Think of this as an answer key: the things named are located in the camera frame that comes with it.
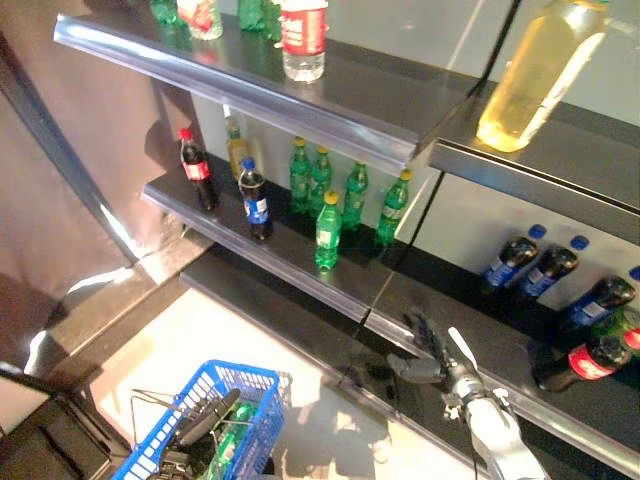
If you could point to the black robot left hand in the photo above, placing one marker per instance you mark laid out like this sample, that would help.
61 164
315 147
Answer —
185 460

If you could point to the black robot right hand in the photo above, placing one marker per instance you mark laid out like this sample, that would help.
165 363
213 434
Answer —
425 367

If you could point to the green soda bottle yellow cap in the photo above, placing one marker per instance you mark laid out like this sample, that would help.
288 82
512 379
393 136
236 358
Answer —
328 235
392 210
321 175
620 322
227 445
300 180
355 195

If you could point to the blue plastic shopping basket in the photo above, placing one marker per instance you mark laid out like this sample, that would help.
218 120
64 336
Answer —
260 400

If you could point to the black base shelf board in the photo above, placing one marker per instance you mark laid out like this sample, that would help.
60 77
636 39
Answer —
280 310
390 400

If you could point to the cola bottle blue label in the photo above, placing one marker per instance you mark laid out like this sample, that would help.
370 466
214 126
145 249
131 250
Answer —
542 277
256 210
505 270
590 310

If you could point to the black low cabinet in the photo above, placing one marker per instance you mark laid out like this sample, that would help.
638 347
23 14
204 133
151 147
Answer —
60 440

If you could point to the cola bottle red label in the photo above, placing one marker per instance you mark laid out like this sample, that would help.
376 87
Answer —
197 170
585 362

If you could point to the dark brown glossy platform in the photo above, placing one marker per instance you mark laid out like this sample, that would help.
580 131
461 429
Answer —
125 310

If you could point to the large yellow tea bottle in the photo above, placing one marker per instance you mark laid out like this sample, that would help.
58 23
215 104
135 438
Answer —
535 75

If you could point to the dark brown slanted beam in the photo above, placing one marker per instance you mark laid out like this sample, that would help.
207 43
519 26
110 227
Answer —
50 128

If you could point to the water bottle red label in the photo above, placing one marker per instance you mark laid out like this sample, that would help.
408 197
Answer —
302 30
200 17

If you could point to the large green soda bottle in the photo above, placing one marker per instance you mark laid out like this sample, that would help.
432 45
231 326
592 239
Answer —
162 10
255 17

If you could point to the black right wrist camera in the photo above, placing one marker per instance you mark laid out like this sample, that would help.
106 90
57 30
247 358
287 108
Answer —
452 405

